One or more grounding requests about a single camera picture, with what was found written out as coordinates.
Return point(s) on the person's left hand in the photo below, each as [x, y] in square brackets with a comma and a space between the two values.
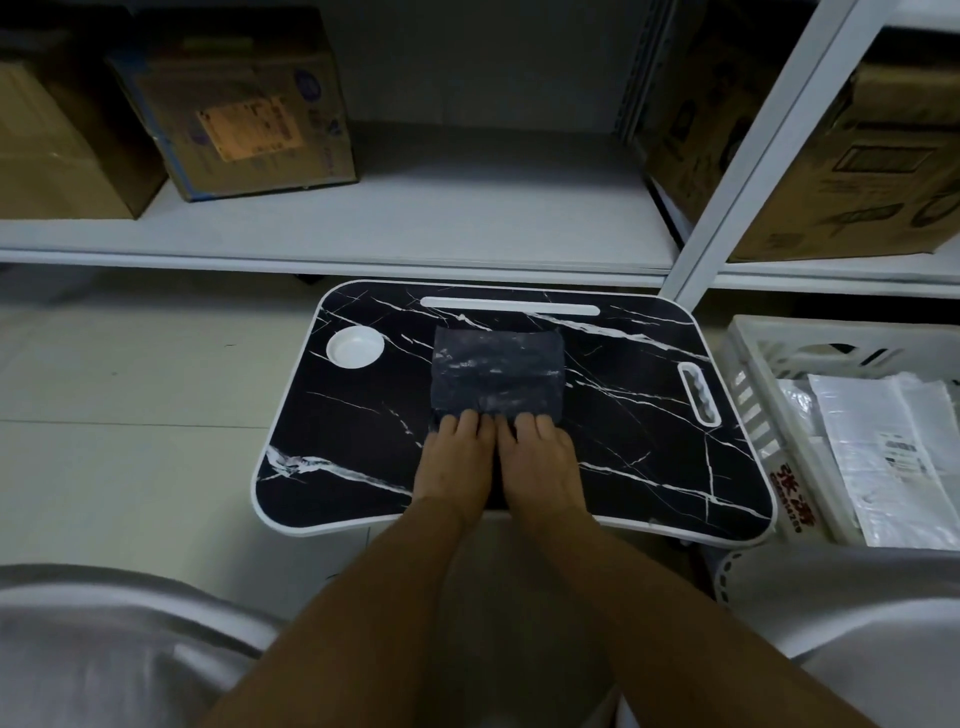
[457, 469]

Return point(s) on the person's right hand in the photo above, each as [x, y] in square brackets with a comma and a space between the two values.
[540, 472]

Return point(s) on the dark grey bag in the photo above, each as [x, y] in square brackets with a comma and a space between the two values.
[495, 367]

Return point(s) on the white plastic basket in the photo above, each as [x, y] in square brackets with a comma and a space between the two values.
[757, 367]

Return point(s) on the white metal shelf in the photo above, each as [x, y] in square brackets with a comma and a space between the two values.
[487, 210]

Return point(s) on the narrow white mailer taped end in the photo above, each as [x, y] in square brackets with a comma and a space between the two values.
[877, 457]

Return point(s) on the person's left forearm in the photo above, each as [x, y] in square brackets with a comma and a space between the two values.
[345, 637]

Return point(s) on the person's right forearm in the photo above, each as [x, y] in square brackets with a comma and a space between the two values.
[690, 637]

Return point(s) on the person's white shorts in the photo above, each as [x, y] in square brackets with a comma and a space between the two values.
[112, 645]

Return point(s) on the black marble lap table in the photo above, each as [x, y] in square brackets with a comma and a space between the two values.
[352, 442]

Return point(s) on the cardboard box with orange label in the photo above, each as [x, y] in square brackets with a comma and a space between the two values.
[240, 112]

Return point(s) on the cardboard box with black print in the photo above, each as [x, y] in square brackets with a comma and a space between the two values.
[847, 172]

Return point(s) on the plain brown cardboard box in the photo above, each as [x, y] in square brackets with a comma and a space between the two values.
[60, 150]

